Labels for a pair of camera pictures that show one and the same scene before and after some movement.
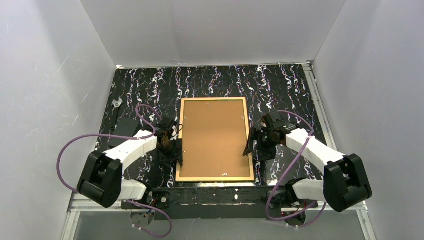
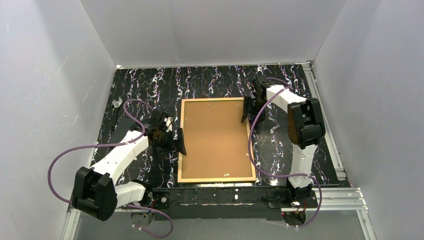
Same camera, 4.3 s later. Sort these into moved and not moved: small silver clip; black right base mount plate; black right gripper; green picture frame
Moved: black right gripper
Not moved: small silver clip; green picture frame; black right base mount plate
